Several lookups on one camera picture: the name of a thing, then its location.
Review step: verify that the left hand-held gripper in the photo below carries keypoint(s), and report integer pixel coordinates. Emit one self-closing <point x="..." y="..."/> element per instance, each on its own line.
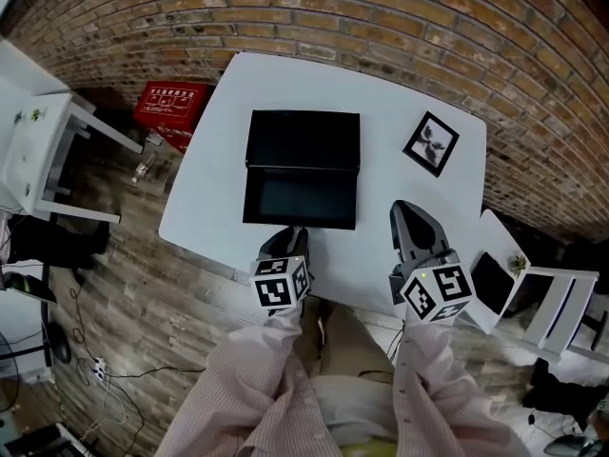
<point x="278" y="286"/>

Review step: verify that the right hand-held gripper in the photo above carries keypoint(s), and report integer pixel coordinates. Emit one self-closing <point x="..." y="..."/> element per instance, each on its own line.
<point x="438" y="288"/>

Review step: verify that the black box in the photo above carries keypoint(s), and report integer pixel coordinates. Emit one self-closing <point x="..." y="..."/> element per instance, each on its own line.
<point x="300" y="198"/>

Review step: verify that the person's left forearm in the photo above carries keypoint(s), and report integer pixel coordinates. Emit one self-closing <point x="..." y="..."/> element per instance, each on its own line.
<point x="257" y="379"/>

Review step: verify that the person's right forearm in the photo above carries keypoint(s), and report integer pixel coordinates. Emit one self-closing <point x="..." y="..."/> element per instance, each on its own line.
<point x="438" y="383"/>

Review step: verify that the black cloth pouch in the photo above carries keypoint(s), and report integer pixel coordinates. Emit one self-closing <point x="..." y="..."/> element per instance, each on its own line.
<point x="492" y="284"/>

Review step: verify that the person's legs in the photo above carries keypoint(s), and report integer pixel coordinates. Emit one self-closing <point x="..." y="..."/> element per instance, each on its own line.
<point x="352" y="341"/>

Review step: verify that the white wooden chair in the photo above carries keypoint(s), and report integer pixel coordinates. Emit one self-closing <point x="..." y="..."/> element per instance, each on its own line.
<point x="556" y="312"/>

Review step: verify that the clear plastic bottle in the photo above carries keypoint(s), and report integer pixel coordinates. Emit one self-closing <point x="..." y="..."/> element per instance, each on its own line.
<point x="143" y="168"/>

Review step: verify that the person's torso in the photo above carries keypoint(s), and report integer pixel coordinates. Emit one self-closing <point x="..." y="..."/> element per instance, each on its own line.
<point x="352" y="407"/>

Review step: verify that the red fire equipment box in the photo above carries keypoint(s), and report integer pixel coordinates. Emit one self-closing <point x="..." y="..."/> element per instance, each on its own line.
<point x="166" y="107"/>

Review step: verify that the white power strip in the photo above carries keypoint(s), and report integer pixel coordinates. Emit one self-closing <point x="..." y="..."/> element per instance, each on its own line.
<point x="99" y="368"/>

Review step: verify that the black bag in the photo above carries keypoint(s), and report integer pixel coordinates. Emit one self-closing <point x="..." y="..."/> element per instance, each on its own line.
<point x="57" y="243"/>

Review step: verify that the white side table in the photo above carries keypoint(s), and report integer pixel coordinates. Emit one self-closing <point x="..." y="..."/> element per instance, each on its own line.
<point x="43" y="145"/>

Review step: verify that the small green potted plant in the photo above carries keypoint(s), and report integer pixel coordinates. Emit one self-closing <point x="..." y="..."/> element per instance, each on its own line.
<point x="37" y="114"/>

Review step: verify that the black picture frame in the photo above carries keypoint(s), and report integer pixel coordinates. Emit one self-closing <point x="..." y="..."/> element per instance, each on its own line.
<point x="430" y="143"/>

